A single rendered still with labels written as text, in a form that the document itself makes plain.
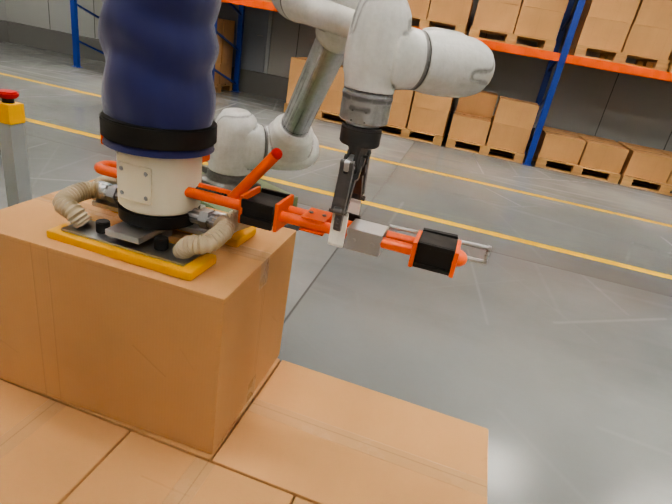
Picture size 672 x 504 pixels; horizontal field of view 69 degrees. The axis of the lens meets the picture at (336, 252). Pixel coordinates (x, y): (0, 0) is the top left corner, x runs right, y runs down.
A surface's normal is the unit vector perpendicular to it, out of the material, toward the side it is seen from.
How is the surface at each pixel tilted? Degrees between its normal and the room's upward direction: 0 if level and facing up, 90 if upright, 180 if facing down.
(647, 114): 90
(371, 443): 0
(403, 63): 92
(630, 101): 90
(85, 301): 90
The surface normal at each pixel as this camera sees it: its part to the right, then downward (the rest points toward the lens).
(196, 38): 0.77, 0.03
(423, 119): -0.29, 0.36
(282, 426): 0.16, -0.89
